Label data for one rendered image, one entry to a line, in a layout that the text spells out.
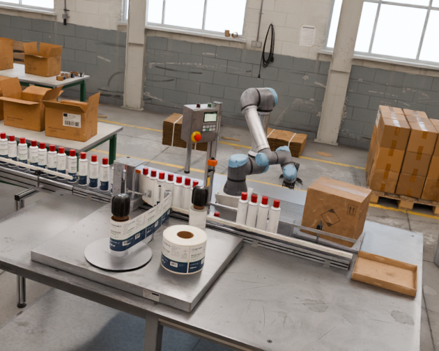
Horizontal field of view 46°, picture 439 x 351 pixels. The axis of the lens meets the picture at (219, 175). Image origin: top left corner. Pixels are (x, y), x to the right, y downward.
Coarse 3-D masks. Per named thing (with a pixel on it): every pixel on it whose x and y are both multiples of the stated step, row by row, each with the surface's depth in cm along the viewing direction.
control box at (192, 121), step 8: (192, 104) 282; (184, 112) 279; (192, 112) 273; (200, 112) 275; (184, 120) 280; (192, 120) 274; (200, 120) 277; (216, 120) 283; (184, 128) 281; (192, 128) 276; (200, 128) 279; (216, 128) 285; (184, 136) 282; (192, 136) 278; (208, 136) 284
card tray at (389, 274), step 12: (360, 252) 276; (360, 264) 269; (372, 264) 270; (384, 264) 272; (396, 264) 271; (408, 264) 268; (360, 276) 252; (372, 276) 258; (384, 276) 260; (396, 276) 261; (408, 276) 262; (396, 288) 247; (408, 288) 245
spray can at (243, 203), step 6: (246, 192) 277; (240, 198) 277; (246, 198) 275; (240, 204) 276; (246, 204) 276; (240, 210) 277; (246, 210) 277; (240, 216) 278; (246, 216) 280; (240, 222) 279
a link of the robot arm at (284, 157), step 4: (280, 148) 296; (284, 148) 296; (288, 148) 298; (276, 152) 293; (280, 152) 294; (284, 152) 295; (288, 152) 296; (280, 156) 292; (284, 156) 294; (288, 156) 295; (280, 160) 293; (284, 160) 294; (288, 160) 294; (292, 160) 296; (280, 164) 297; (284, 164) 294
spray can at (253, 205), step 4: (252, 196) 273; (256, 196) 273; (252, 200) 273; (256, 200) 274; (252, 204) 273; (256, 204) 274; (248, 208) 276; (252, 208) 274; (256, 208) 275; (248, 212) 276; (252, 212) 275; (256, 212) 276; (248, 216) 276; (252, 216) 275; (248, 220) 277; (252, 220) 276; (248, 224) 277; (252, 224) 277; (248, 232) 279; (252, 232) 279
